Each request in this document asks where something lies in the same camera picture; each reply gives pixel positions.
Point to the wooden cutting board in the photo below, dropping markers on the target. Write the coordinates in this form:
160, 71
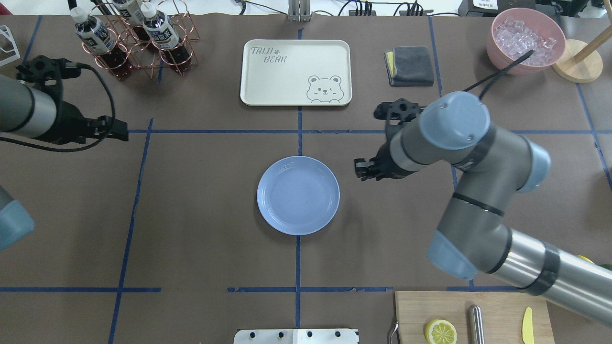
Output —
502, 315

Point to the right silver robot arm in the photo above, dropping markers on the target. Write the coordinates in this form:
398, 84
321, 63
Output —
496, 164

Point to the grey folded cloth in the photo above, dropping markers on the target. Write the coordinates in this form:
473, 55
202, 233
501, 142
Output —
409, 66

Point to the yellow plastic knife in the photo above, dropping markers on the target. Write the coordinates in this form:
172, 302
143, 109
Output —
527, 326

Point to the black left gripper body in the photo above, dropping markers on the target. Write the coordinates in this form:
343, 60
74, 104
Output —
70, 123

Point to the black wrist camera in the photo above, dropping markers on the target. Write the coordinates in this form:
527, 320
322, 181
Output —
47, 74
397, 112

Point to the pink bowl with ice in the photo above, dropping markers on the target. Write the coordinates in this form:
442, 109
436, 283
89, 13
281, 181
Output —
520, 30

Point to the cream bear tray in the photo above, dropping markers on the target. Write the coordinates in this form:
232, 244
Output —
283, 72

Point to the blue plastic plate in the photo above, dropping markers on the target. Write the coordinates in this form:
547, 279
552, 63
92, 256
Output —
298, 195

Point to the tea bottle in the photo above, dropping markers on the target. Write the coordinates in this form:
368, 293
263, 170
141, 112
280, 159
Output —
162, 32
100, 42
130, 11

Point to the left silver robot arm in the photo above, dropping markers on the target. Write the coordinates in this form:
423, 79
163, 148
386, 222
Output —
33, 114

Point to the yellow lemon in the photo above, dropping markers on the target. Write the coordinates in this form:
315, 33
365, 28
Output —
586, 259

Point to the white wire cup basket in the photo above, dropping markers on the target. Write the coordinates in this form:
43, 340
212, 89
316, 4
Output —
9, 52

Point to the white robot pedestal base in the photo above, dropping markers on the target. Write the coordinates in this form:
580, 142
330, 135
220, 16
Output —
298, 336

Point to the aluminium frame post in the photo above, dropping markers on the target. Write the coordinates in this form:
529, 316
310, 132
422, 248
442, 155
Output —
299, 11

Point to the tea bottle front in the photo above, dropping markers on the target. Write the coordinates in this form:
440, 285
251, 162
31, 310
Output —
100, 42

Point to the half lemon slice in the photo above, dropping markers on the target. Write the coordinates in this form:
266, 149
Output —
440, 331

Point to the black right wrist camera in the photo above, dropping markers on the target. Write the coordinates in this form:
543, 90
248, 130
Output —
397, 112

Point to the tea bottle back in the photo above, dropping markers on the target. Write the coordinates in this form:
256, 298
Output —
162, 32

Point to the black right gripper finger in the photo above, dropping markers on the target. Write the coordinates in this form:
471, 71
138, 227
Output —
365, 170

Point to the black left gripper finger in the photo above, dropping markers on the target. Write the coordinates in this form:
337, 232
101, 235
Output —
111, 128

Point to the copper wire bottle rack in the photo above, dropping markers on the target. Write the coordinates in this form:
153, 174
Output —
142, 58

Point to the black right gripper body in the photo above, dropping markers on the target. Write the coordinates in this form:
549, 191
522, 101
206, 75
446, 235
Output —
386, 166

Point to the tea bottle middle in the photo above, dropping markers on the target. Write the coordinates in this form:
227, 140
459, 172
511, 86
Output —
130, 11

